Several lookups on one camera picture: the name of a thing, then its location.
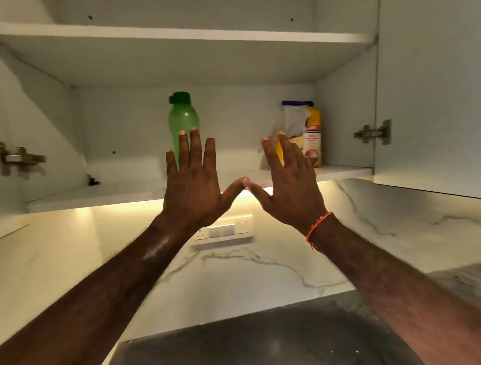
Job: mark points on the person's right hand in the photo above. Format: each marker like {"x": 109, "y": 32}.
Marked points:
{"x": 295, "y": 195}

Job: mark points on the person's left hand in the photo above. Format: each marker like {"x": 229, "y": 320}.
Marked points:
{"x": 191, "y": 191}

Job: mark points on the person's left middle finger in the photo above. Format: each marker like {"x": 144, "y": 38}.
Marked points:
{"x": 195, "y": 146}

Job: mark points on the person's left thumb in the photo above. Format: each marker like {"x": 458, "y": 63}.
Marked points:
{"x": 235, "y": 190}

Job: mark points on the person's right thumb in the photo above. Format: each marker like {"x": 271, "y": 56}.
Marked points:
{"x": 260, "y": 192}

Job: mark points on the person's right middle finger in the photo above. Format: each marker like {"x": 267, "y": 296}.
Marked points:
{"x": 288, "y": 148}

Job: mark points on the person's left little finger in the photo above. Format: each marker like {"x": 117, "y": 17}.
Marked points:
{"x": 171, "y": 163}

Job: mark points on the person's right forearm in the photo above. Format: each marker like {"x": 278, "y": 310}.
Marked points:
{"x": 398, "y": 297}

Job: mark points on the person's left forearm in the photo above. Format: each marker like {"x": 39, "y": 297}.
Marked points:
{"x": 97, "y": 297}

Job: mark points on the yellow and white food packet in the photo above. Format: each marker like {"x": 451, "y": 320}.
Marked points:
{"x": 306, "y": 131}

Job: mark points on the green plastic water bottle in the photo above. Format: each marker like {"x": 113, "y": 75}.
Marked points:
{"x": 183, "y": 116}

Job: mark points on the orange thread wristband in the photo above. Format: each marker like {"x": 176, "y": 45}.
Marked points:
{"x": 316, "y": 225}

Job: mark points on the metal cabinet hinge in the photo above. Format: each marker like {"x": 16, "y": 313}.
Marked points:
{"x": 18, "y": 158}
{"x": 374, "y": 132}

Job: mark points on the white cabinet shelf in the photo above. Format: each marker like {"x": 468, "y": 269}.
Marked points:
{"x": 180, "y": 37}

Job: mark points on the white cabinet door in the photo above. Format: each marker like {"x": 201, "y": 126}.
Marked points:
{"x": 428, "y": 97}

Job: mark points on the white wall switch panel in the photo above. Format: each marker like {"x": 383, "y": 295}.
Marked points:
{"x": 225, "y": 230}

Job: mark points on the white wall cabinet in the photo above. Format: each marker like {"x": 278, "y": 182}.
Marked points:
{"x": 158, "y": 75}

